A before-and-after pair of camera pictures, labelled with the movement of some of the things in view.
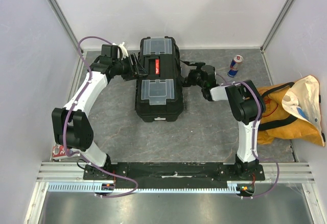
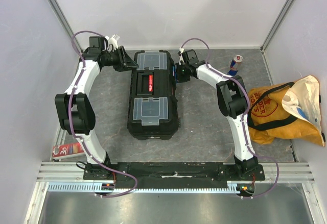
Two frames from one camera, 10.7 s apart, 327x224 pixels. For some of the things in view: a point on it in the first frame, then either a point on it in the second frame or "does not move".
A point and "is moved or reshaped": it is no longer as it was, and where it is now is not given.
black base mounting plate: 173,175 does not move
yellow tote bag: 293,112 does not move
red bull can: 234,65 does not move
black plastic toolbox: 159,95 is moved or reshaped
